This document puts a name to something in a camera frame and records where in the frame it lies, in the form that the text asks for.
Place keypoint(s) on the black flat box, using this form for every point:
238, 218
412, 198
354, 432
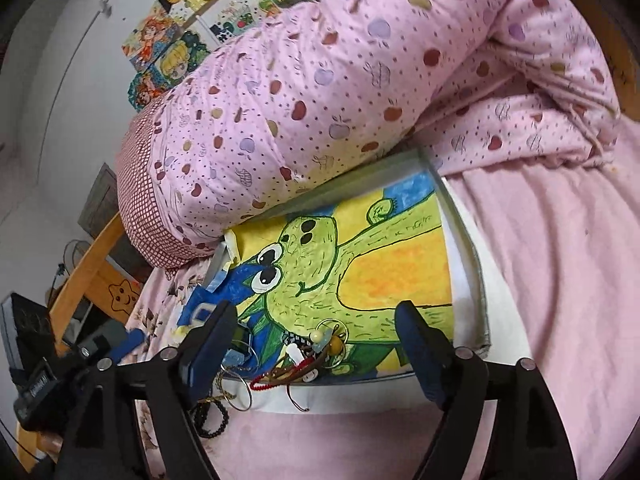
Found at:
27, 325

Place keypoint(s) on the group of children's wall drawings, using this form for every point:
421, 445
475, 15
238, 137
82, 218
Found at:
175, 55

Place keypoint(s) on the frog crayon drawing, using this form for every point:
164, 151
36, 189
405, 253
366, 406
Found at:
380, 280

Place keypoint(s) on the red checkered pillow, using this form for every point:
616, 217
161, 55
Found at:
145, 210

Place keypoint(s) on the light blue hair clip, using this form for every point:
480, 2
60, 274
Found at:
240, 355

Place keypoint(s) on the grey wooden board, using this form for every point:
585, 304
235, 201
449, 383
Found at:
100, 200

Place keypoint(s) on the electric fan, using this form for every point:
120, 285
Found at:
75, 255

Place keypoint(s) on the pink apple-print quilt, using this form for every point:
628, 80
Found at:
375, 85

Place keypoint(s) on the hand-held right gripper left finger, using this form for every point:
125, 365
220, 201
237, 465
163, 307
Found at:
205, 355

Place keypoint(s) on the shallow white cardboard box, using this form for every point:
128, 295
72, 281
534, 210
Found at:
470, 280

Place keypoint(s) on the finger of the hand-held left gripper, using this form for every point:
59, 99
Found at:
131, 345

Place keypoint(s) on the pink floral bed sheet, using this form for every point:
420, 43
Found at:
550, 285

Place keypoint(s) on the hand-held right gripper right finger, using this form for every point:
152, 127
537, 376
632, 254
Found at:
422, 355

